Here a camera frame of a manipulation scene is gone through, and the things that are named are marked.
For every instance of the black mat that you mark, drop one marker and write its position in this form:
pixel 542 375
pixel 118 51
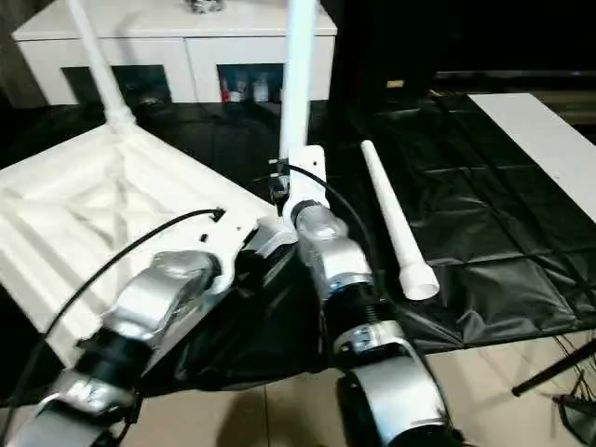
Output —
pixel 465 209

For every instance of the white cabinet with glass doors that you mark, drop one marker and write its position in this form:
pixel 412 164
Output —
pixel 186 46

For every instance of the white plastic table top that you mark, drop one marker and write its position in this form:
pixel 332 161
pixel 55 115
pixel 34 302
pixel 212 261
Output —
pixel 93 195

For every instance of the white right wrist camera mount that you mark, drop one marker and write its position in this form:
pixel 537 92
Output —
pixel 307 177

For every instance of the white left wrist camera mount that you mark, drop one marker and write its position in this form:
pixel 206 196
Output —
pixel 228 233

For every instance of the white flat panel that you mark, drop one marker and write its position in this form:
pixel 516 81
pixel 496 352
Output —
pixel 549 135

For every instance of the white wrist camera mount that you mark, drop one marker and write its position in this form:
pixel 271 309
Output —
pixel 228 233
pixel 307 177

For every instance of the black folding table frame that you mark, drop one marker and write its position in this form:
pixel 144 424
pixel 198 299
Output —
pixel 554 370

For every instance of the black metal bar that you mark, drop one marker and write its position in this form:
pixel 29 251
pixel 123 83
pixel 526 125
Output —
pixel 512 74

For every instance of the dark crumpled plastic bag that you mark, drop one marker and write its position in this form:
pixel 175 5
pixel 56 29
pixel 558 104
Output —
pixel 205 4

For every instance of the grey curtain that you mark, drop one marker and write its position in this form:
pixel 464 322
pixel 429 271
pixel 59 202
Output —
pixel 18 51

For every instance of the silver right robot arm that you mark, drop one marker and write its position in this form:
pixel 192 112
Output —
pixel 340 261

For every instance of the white plastic table leg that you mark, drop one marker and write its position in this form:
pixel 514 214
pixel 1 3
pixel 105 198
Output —
pixel 100 70
pixel 396 219
pixel 298 70

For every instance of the small yellow tag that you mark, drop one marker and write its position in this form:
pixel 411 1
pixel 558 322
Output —
pixel 395 84

